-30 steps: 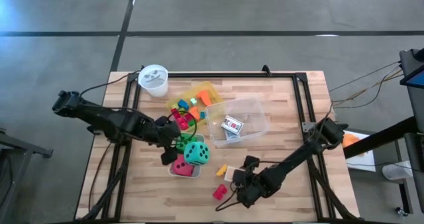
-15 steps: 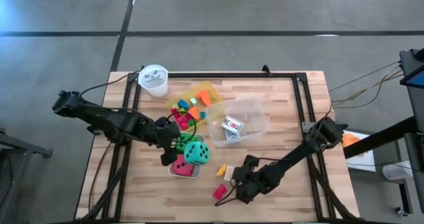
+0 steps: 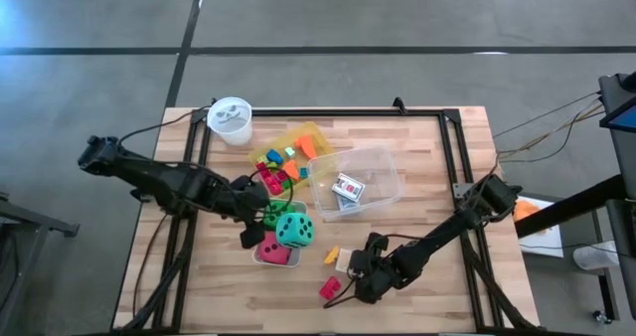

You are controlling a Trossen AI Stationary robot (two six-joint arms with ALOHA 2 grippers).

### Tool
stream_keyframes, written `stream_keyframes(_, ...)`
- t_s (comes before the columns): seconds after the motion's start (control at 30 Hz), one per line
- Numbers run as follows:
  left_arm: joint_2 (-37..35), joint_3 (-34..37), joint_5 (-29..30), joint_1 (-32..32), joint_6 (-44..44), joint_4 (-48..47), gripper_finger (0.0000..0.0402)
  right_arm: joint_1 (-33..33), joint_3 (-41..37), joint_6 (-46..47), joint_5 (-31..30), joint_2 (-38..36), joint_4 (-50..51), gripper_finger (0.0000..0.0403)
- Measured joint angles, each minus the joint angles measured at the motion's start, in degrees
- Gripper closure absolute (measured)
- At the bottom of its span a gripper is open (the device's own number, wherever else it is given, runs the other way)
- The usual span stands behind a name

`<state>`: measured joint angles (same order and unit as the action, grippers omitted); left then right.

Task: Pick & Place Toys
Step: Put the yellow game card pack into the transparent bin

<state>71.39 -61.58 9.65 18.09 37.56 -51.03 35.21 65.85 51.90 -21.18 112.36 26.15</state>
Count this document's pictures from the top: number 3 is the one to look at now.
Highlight yellow translucent bin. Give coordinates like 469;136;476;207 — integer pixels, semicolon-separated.
247;120;335;198

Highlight black monitor stand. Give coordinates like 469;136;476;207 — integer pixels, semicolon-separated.
514;71;636;322

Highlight red toy brick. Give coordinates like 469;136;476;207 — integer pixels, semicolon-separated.
319;275;343;301

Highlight white paper sheet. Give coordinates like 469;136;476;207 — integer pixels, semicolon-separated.
511;196;565;258

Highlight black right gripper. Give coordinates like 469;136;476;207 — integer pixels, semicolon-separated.
347;232;399;305

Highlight green foam die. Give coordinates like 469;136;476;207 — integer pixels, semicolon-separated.
261;200;294;231

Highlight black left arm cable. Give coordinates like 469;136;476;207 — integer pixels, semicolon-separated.
118;105;295;218

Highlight white object on floor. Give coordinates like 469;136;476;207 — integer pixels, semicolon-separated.
572;240;620;271

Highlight black aluminium table frame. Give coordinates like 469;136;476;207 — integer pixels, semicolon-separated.
116;105;541;333

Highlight grey metal bracket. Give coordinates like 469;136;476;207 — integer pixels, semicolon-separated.
452;181;479;202

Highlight monitor with blue screen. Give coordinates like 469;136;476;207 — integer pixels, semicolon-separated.
598;94;636;131

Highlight orange object on paper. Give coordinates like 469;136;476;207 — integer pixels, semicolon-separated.
514;200;543;223

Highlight pink-red toy brick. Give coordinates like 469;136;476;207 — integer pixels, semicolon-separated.
255;161;290;197

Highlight grey side table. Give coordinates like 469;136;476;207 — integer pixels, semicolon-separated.
0;195;80;336

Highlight white cup with face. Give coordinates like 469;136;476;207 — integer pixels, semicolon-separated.
207;95;253;147

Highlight clear plastic container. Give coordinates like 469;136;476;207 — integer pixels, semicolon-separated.
306;145;404;223

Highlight teal foam die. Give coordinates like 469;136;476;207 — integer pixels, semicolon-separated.
275;212;316;250

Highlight pink foam die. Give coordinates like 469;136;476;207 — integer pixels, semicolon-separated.
257;231;293;266

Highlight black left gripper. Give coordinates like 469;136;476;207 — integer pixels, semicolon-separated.
218;174;272;251

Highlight floor cable bundle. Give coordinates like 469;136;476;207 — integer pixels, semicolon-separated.
494;90;605;163

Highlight white plastic bin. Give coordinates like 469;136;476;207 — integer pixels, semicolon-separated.
251;199;305;268

